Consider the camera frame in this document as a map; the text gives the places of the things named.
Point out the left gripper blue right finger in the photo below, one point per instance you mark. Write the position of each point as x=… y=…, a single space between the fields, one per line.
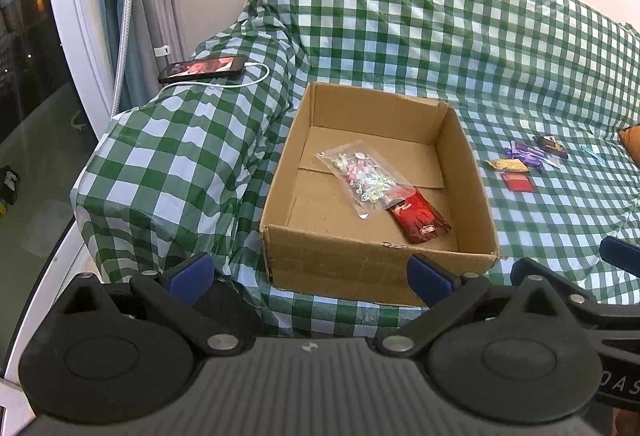
x=430 y=282

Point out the black biscuit packet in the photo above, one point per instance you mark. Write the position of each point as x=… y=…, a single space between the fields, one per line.
x=550 y=145

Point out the clear bag of candies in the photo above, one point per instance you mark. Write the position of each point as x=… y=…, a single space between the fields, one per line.
x=370 y=182

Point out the light blue thin stick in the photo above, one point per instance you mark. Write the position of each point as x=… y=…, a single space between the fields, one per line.
x=594 y=154

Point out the green checkered sofa cover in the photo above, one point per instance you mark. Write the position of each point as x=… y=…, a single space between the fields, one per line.
x=190 y=170

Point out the purple white stick packet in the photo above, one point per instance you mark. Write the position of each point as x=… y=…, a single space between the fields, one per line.
x=546 y=160

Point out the dark red chocolate packet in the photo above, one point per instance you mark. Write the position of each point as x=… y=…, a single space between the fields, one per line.
x=418 y=219

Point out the purple chocolate bar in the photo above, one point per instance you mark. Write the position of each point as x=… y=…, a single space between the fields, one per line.
x=531 y=157

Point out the dark items on floor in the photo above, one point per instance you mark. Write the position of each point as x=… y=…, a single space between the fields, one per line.
x=9 y=180

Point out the orange cushion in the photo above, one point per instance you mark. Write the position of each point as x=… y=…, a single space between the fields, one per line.
x=630 y=139

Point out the yellow gold snack bar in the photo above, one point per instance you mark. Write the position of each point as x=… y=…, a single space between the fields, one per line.
x=513 y=166

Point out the black smartphone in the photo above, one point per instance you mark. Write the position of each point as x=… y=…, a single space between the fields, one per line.
x=202 y=68

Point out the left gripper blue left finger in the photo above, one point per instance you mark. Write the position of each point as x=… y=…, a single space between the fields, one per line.
x=191 y=279

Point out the white window door frame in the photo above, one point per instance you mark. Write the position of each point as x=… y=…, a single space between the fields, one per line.
x=83 y=39

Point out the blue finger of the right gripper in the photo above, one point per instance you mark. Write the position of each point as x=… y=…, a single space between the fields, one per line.
x=621 y=255

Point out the red snack packet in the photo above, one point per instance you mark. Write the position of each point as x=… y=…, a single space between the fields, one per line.
x=517 y=182

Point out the open cardboard box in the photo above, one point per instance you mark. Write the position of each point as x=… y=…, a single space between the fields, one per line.
x=313 y=240

